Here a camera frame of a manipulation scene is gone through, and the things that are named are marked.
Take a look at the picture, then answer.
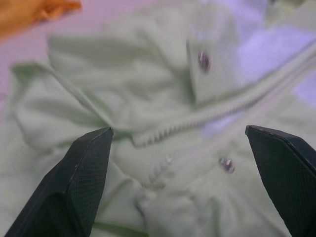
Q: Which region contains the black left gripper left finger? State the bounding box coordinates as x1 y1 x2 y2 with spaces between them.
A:
4 126 114 237

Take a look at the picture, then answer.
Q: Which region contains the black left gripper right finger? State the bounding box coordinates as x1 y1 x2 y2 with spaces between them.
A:
244 125 316 237

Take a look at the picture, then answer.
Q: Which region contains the light green zip jacket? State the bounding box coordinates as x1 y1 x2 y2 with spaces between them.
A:
0 0 316 237

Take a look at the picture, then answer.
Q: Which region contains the orange cloth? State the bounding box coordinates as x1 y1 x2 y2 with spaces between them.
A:
0 0 82 38

